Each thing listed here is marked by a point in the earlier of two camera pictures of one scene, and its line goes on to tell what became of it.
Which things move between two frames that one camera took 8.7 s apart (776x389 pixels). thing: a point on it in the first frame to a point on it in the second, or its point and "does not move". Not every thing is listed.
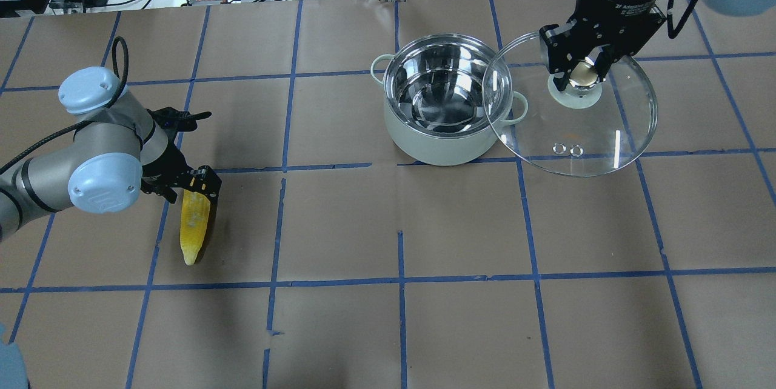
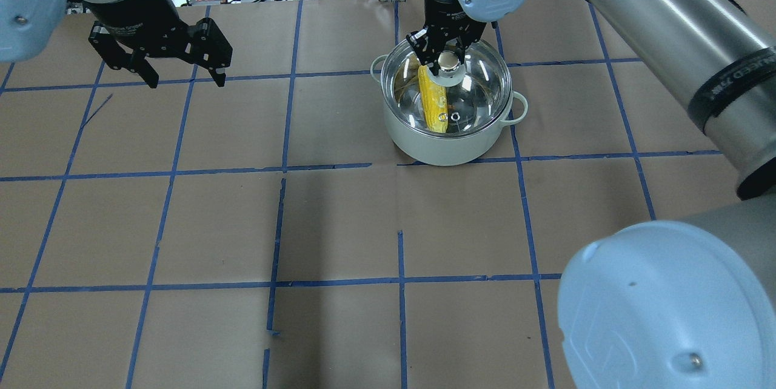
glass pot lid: [593, 127] to [469, 96]
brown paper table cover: [336, 262] does not move
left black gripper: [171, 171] to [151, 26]
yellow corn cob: [194, 212] to [436, 99]
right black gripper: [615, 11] to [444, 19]
